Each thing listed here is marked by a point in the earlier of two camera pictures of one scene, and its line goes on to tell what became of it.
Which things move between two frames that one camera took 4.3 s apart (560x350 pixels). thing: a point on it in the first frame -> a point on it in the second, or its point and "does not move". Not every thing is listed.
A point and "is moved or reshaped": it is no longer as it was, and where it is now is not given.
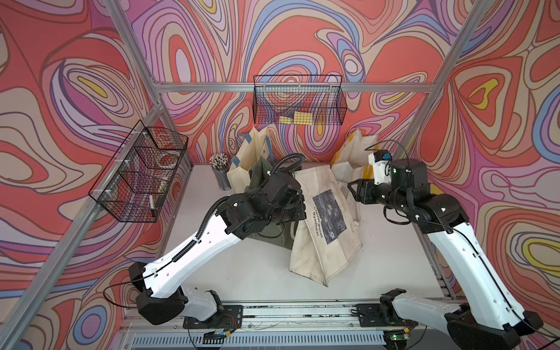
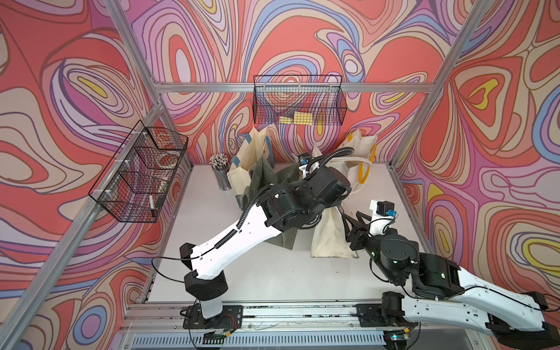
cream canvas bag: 329,234 is moved or reshaped
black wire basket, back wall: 299,99 does not move
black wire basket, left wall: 135,183 does not move
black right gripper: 364,189 -> 360,233
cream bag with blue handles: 256,144 does not move
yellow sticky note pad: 302,118 does not move
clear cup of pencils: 219,163 does not move
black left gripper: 300,209 -> 337,200
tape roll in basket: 162,154 does not move
